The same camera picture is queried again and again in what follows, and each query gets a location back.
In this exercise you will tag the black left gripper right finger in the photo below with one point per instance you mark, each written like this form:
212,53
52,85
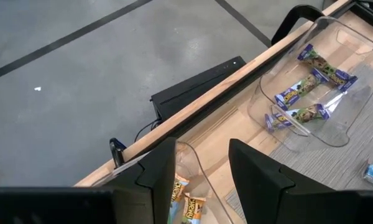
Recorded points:
267,193

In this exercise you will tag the purple chewy granola bar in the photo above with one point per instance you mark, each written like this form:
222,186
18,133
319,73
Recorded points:
326,68
304,114
298,90

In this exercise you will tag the white paper scrap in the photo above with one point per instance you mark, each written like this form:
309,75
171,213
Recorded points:
37,89

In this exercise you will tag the black box on floor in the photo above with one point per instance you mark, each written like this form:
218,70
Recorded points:
199,87

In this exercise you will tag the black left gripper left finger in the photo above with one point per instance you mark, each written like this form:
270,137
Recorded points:
152,186

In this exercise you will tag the black hook clamp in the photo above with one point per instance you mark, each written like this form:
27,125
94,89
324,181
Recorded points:
298,12

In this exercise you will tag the small black blue clamp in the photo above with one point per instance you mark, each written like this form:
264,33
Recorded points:
116,152

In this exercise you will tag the clear plastic bin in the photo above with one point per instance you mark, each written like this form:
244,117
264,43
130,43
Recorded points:
345,40
205,174

